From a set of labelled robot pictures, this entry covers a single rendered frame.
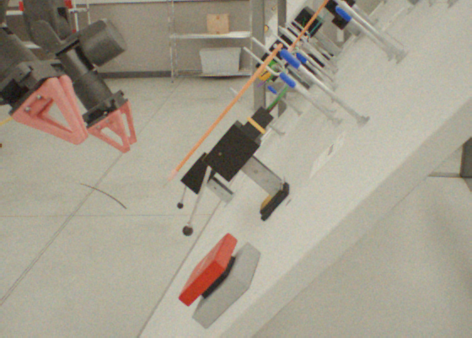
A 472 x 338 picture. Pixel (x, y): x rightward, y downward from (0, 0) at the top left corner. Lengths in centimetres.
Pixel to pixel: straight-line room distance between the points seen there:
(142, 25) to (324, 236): 809
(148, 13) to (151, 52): 61
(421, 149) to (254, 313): 16
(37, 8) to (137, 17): 744
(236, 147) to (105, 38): 42
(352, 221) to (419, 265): 75
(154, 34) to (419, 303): 765
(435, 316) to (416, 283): 10
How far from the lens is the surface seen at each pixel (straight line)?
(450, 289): 101
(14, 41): 66
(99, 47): 93
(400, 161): 32
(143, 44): 840
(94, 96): 95
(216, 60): 774
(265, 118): 58
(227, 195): 99
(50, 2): 95
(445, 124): 31
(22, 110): 64
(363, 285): 99
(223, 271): 41
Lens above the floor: 132
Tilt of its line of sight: 18 degrees down
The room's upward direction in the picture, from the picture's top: 2 degrees counter-clockwise
